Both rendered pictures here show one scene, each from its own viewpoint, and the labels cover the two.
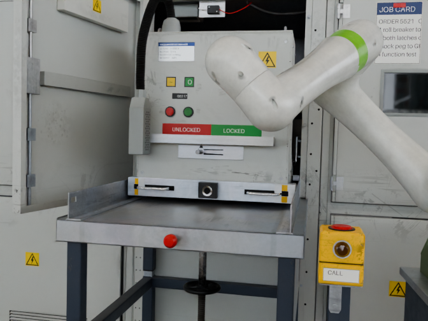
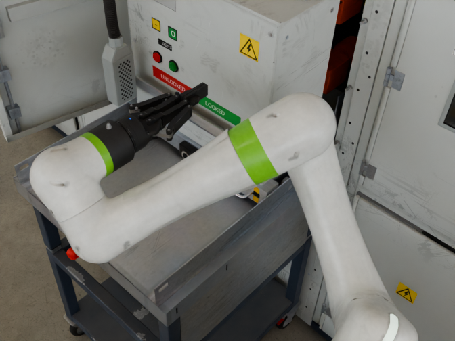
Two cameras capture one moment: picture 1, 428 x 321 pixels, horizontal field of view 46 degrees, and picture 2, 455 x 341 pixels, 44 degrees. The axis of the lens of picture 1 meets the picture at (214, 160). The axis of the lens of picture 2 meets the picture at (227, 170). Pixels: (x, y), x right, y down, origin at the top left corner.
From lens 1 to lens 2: 1.27 m
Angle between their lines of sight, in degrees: 49
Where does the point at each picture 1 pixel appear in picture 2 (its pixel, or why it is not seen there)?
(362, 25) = (284, 126)
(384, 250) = (402, 256)
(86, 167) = (98, 73)
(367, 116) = (309, 201)
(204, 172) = (190, 132)
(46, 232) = not seen: hidden behind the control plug
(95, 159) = not seen: hidden behind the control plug
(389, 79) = not seen: outside the picture
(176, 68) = (160, 11)
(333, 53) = (202, 178)
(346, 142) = (389, 134)
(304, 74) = (137, 214)
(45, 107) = (23, 38)
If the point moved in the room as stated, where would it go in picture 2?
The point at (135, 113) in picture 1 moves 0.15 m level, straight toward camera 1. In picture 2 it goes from (106, 65) to (74, 96)
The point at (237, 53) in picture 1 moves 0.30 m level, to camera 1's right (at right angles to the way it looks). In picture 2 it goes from (44, 192) to (184, 268)
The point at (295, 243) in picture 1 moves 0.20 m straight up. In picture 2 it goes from (160, 314) to (156, 262)
